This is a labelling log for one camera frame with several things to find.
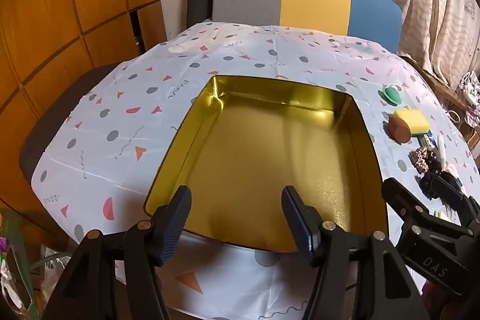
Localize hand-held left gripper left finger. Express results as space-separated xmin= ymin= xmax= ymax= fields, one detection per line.
xmin=43 ymin=186 xmax=193 ymax=320

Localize wooden side furniture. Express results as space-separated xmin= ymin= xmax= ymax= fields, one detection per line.
xmin=403 ymin=55 xmax=480 ymax=152

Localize white pen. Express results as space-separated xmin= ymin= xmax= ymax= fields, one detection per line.
xmin=437 ymin=134 xmax=448 ymax=171

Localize grey yellow blue chair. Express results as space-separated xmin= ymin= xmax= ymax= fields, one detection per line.
xmin=212 ymin=0 xmax=403 ymax=54

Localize patterned scrunchie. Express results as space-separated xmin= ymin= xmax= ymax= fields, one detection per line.
xmin=409 ymin=148 xmax=442 ymax=174

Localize wooden cabinet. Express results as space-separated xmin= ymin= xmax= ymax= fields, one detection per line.
xmin=0 ymin=0 xmax=167 ymax=141

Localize yellow sponge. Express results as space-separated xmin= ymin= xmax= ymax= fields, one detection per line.
xmin=394 ymin=109 xmax=431 ymax=139

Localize brown round disc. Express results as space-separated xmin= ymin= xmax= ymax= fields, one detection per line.
xmin=388 ymin=115 xmax=412 ymax=144

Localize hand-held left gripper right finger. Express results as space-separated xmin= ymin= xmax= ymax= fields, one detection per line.
xmin=282 ymin=186 xmax=428 ymax=320

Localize patterned crumpled cloth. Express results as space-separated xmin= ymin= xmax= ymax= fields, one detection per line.
xmin=455 ymin=72 xmax=480 ymax=127

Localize clear plastic bags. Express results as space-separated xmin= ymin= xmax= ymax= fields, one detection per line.
xmin=0 ymin=208 xmax=72 ymax=320

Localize blue packet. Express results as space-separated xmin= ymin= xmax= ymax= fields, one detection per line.
xmin=418 ymin=130 xmax=437 ymax=150

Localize dark upholstered seat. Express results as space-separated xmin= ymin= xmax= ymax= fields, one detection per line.
xmin=19 ymin=65 xmax=121 ymax=193

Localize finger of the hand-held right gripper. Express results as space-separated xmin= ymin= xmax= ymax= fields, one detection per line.
xmin=430 ymin=172 xmax=480 ymax=227
xmin=381 ymin=178 xmax=451 ymax=242

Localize gold metal tin box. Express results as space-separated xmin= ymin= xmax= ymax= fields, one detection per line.
xmin=143 ymin=74 xmax=389 ymax=253

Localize black scrunchie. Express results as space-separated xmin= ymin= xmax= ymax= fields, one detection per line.
xmin=419 ymin=170 xmax=462 ymax=199

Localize green round lid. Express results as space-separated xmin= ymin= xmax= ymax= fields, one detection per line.
xmin=382 ymin=85 xmax=403 ymax=107

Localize white patterned tablecloth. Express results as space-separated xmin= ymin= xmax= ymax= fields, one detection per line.
xmin=32 ymin=21 xmax=480 ymax=320

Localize pink soft puff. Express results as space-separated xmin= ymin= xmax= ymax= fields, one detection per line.
xmin=444 ymin=164 xmax=466 ymax=191

